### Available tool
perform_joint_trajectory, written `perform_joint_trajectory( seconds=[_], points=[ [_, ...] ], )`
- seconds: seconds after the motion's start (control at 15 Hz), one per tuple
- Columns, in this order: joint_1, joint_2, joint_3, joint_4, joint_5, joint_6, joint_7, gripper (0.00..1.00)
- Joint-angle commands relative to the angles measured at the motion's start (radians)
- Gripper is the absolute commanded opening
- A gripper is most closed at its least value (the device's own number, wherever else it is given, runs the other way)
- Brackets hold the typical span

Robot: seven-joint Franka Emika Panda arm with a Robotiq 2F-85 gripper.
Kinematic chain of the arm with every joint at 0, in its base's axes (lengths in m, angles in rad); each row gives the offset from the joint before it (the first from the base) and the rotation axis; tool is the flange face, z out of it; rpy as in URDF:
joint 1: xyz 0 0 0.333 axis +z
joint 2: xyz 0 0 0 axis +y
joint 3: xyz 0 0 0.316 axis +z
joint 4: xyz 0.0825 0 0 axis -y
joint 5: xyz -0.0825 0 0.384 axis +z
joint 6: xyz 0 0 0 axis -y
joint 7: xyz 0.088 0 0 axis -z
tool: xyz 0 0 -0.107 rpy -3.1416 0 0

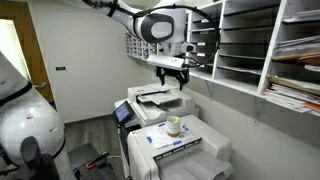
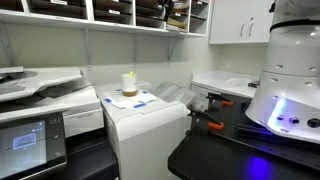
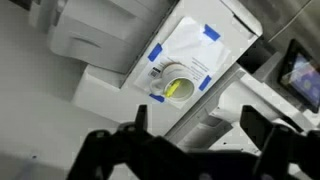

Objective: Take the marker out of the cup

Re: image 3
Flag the white paper sheet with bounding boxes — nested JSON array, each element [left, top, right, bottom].
[[134, 16, 231, 109]]

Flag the blue tape strip right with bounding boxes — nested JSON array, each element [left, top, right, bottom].
[[199, 75, 212, 91]]

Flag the blue tape strip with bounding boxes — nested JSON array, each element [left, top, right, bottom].
[[149, 94, 165, 103], [204, 24, 220, 41], [148, 44, 162, 62], [199, 75, 212, 91]]

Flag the blue tape strip bottom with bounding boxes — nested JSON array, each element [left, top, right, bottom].
[[149, 94, 165, 103]]

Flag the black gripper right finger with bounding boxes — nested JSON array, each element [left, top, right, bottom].
[[240, 105, 281, 150]]

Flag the blue tape strip top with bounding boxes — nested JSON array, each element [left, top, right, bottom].
[[204, 24, 220, 41]]

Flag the blue tape strip left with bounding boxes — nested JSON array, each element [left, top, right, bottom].
[[148, 44, 162, 62]]

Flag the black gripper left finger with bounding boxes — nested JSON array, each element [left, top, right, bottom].
[[135, 105, 148, 131]]

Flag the printer touchscreen panel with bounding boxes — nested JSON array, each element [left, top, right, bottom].
[[278, 39, 320, 113]]

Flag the large white printer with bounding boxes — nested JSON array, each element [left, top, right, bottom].
[[49, 0, 315, 152]]

